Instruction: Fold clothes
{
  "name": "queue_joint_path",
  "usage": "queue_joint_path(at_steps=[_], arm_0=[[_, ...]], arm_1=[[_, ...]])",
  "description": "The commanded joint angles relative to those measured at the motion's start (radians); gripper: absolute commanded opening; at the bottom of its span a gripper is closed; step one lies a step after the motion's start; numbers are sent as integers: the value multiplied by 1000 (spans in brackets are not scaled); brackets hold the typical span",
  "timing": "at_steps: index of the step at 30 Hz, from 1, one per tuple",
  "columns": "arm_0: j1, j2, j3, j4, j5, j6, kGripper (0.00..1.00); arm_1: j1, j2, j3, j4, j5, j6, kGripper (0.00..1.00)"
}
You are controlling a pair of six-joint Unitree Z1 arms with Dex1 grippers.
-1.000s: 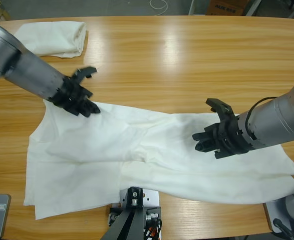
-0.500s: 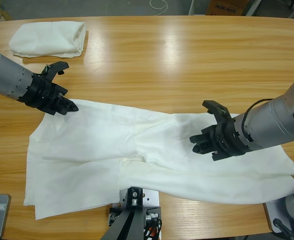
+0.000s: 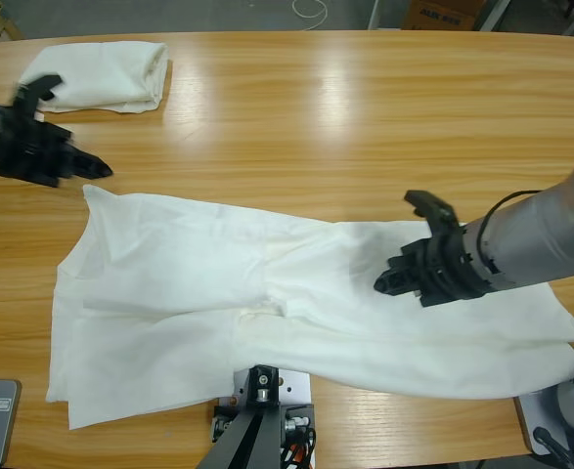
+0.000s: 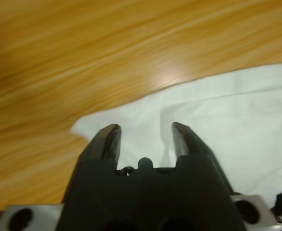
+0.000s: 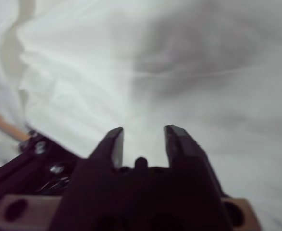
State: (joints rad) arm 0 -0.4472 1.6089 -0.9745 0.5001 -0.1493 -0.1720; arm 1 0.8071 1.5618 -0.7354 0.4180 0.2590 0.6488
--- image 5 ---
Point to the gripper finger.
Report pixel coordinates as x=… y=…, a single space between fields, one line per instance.
x=188 y=146
x=109 y=146

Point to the white t-shirt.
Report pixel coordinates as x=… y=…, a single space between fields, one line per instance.
x=155 y=72

